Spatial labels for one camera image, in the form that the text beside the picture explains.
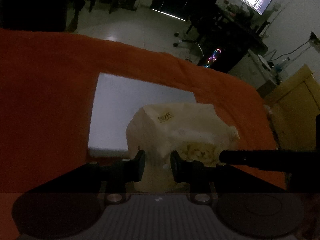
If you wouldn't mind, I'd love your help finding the black office chair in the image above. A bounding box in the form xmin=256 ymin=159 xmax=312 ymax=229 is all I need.
xmin=172 ymin=22 xmax=205 ymax=57

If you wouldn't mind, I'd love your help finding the yellow cardboard box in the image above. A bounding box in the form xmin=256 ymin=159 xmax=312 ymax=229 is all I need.
xmin=264 ymin=64 xmax=319 ymax=151

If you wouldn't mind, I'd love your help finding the tissue pack with dog print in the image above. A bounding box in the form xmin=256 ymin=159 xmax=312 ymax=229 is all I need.
xmin=126 ymin=103 xmax=240 ymax=193

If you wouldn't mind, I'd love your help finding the rgb lit computer case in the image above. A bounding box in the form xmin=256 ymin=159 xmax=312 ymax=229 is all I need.
xmin=204 ymin=49 xmax=222 ymax=68

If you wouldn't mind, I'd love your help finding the white storage box lid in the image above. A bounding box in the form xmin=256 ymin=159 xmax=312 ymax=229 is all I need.
xmin=88 ymin=73 xmax=196 ymax=157

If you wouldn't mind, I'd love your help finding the orange table cloth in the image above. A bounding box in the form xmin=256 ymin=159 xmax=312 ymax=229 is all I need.
xmin=1 ymin=29 xmax=277 ymax=239

